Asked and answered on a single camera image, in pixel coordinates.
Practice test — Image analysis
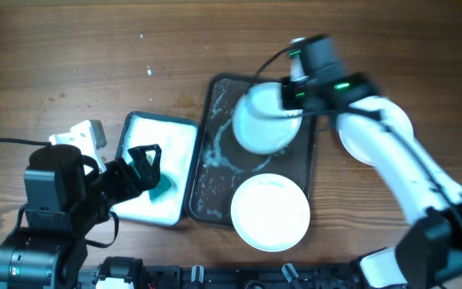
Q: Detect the right black cable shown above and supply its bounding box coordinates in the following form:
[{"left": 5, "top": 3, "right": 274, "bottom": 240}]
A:
[{"left": 245, "top": 43, "right": 462, "bottom": 289}]

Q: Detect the green yellow sponge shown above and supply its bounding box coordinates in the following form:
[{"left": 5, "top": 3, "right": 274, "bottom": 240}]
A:
[{"left": 129, "top": 153, "right": 176, "bottom": 204}]

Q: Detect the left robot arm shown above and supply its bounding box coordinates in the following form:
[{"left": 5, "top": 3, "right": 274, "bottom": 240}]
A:
[{"left": 0, "top": 144, "right": 162, "bottom": 288}]

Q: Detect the brown plastic tray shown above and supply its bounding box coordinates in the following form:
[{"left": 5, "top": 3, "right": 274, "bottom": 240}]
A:
[{"left": 184, "top": 73, "right": 318, "bottom": 227}]

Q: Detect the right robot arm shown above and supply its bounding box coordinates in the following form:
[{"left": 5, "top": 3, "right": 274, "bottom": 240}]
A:
[{"left": 282, "top": 35, "right": 462, "bottom": 288}]

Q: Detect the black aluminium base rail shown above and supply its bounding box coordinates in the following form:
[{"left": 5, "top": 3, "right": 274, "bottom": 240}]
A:
[{"left": 76, "top": 257, "right": 362, "bottom": 289}]

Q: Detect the white plate blue smear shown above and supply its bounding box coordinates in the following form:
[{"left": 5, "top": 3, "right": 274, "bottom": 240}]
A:
[{"left": 230, "top": 173, "right": 310, "bottom": 252}]

